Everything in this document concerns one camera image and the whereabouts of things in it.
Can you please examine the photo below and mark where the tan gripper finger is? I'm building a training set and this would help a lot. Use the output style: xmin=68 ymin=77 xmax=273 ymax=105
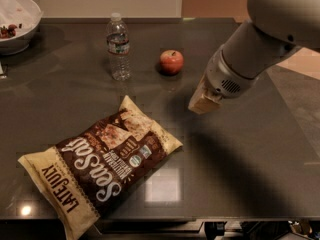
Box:
xmin=188 ymin=75 xmax=222 ymax=115

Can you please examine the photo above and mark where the brown Late July chip bag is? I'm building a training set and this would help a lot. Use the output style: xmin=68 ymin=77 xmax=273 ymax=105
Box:
xmin=19 ymin=96 xmax=182 ymax=240

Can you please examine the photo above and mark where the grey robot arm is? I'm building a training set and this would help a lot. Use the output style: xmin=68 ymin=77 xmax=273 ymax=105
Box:
xmin=188 ymin=0 xmax=320 ymax=114

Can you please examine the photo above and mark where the red apple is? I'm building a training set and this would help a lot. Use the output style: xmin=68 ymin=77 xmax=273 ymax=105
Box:
xmin=160 ymin=50 xmax=184 ymax=76

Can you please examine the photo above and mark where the clear plastic water bottle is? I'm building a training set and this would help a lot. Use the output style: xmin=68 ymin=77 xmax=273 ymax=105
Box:
xmin=106 ymin=12 xmax=131 ymax=81

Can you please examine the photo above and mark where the white bowl with paper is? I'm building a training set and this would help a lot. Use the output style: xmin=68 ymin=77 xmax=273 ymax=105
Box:
xmin=0 ymin=0 xmax=43 ymax=55

